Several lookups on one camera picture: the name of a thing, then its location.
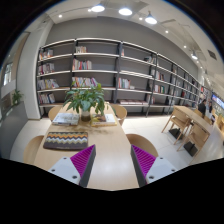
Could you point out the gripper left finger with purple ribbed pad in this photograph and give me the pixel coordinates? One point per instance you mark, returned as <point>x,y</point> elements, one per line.
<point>76,169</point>

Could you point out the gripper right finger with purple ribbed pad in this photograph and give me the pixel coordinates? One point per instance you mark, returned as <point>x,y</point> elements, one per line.
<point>149,168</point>

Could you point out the zigzag patterned folded towel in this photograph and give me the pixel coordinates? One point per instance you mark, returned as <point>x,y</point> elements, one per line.
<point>66,140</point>

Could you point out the wooden chair near right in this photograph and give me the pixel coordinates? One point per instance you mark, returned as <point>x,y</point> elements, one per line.
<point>142,143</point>

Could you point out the wooden chair near left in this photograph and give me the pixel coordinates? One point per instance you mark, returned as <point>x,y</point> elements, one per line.
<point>31,149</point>

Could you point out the white open book stack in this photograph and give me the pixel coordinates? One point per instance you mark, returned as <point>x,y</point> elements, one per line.
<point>66,119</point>

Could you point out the yellow cover book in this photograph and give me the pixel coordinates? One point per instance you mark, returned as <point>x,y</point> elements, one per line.
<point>103,120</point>

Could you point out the wooden chair far left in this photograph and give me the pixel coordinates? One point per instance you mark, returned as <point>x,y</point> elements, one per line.
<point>53,112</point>

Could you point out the wooden chair far right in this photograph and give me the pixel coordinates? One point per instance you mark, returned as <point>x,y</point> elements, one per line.
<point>120,112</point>

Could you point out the green potted plant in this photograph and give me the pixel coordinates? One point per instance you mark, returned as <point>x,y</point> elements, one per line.
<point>83,99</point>

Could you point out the person in dark clothes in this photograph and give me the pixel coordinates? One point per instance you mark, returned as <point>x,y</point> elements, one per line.
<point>202,107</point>

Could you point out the large grey bookshelf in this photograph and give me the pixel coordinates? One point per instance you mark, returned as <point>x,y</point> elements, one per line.
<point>139,79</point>

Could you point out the small plant on left ledge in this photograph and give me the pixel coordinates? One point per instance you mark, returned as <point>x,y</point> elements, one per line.
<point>16,97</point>

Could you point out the wall display screen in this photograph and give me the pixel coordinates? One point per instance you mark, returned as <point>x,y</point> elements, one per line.
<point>218,101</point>

